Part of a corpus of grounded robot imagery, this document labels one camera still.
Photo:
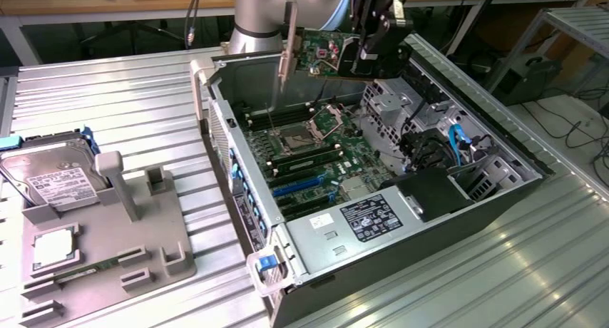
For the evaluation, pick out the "black expansion slot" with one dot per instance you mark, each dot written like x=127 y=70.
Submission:
x=306 y=205

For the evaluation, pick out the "black box on floor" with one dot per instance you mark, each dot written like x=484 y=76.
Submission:
x=531 y=82

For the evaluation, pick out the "grey power supply with label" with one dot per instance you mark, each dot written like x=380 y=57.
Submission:
x=329 y=246

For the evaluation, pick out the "metal socket cover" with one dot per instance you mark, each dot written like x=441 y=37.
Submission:
x=329 y=119

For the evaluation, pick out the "green RAM stick in slot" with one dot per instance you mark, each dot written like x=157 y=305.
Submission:
x=309 y=161

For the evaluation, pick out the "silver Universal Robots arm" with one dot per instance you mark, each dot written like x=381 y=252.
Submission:
x=259 y=10

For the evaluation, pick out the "green loose RAM stick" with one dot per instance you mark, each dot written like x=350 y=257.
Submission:
x=83 y=271

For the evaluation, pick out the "metal slat frame table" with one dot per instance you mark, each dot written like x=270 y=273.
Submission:
x=571 y=25

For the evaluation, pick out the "silver CPU chip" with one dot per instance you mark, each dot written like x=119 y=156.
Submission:
x=55 y=247

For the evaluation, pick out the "blue expansion slot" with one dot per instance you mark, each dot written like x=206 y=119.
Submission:
x=297 y=186

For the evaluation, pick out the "CPU socket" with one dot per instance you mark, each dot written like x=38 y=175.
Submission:
x=295 y=139

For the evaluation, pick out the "blue disk carrier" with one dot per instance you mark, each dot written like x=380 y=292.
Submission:
x=10 y=142

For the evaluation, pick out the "green motherboard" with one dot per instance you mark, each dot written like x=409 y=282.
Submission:
x=354 y=155

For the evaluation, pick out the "open black PC case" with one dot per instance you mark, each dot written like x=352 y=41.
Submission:
x=342 y=285

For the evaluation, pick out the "thin metal locking lever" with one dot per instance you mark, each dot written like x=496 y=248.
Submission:
x=271 y=119

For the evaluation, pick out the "wooden desk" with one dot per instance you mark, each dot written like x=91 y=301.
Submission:
x=56 y=3

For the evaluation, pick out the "green graphics card with bracket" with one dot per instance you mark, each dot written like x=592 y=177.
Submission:
x=318 y=51

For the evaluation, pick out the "metal disk bay cage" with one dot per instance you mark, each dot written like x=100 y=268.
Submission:
x=388 y=107

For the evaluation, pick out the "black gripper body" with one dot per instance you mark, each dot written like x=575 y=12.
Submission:
x=376 y=18

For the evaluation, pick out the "black RAM slot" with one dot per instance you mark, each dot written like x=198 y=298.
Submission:
x=283 y=122
x=281 y=115

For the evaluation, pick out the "black plastic air shroud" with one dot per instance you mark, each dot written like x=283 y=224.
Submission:
x=430 y=194

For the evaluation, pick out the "hard disk with white label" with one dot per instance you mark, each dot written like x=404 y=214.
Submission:
x=52 y=174

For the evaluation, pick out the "grey parts rack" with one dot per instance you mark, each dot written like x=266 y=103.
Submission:
x=119 y=228

